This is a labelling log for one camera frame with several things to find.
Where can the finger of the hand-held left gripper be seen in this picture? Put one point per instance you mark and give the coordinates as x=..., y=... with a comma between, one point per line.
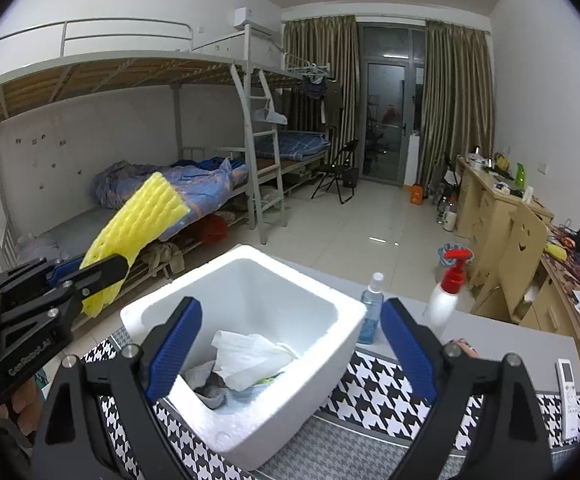
x=102, y=270
x=67, y=270

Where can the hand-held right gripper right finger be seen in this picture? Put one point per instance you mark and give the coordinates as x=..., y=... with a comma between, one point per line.
x=410, y=355

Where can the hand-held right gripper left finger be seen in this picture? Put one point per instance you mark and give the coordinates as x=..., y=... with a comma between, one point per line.
x=170, y=355

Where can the grey sock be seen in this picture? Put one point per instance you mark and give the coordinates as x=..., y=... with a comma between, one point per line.
x=210, y=392

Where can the yellow sponge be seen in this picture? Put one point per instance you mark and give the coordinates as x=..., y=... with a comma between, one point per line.
x=145, y=210

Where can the white tissue paper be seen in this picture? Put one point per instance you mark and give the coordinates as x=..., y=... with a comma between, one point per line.
x=245, y=360

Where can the green pink tissue packet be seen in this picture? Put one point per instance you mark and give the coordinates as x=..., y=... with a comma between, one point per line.
x=267, y=380

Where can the white foam box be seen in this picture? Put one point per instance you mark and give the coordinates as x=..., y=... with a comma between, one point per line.
x=280, y=285

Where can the person's left hand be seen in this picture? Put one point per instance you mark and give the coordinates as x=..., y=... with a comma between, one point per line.
x=22, y=410

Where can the houndstooth table mat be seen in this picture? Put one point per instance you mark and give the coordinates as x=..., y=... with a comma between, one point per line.
x=370, y=390

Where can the blue spray bottle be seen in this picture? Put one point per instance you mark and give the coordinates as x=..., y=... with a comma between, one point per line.
x=371, y=315

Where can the red snack packet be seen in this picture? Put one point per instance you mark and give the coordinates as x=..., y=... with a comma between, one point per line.
x=467, y=350

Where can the beige cloth bundle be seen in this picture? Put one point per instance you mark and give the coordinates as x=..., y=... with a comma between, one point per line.
x=165, y=260

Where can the white pump bottle red cap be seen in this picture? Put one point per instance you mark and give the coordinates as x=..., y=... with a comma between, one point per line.
x=445, y=300

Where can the red bag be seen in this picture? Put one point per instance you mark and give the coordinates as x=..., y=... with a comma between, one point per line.
x=210, y=230

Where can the blue plaid quilt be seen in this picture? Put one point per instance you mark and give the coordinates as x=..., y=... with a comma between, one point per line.
x=205, y=180

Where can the white jug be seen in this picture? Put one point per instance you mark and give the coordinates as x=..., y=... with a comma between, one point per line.
x=450, y=220

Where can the wooden smiley face chair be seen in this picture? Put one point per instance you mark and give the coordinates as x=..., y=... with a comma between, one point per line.
x=520, y=250

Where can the wooden desk with printed cover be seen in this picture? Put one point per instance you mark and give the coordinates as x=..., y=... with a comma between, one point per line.
x=555, y=305

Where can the orange container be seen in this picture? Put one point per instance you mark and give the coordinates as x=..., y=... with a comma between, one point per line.
x=416, y=195

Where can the white remote control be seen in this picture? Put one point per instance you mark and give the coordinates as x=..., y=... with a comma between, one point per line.
x=569, y=400

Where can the light wooden drawer desk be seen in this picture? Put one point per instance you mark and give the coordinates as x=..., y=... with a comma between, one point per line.
x=485, y=200

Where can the yellow object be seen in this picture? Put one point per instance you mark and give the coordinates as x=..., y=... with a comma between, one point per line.
x=555, y=251

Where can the white bunk bed ladder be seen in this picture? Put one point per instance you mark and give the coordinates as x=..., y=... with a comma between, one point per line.
x=262, y=160

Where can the white metal bunk bed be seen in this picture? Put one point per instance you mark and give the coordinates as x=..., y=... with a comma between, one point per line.
x=290, y=155
x=70, y=75

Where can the black folding chair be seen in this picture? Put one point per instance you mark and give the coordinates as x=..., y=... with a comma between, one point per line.
x=337, y=170

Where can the green bottle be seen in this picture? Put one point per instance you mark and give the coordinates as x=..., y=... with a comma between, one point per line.
x=521, y=175

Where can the blue plaid bedding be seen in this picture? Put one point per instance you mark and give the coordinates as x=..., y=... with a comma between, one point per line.
x=295, y=142

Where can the brown curtain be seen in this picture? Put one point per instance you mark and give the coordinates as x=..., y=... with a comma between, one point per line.
x=457, y=100
x=320, y=70

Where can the glass balcony door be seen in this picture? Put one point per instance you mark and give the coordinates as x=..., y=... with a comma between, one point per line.
x=390, y=85

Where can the dark hanging clothes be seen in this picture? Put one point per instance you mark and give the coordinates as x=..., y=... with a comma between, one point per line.
x=320, y=95

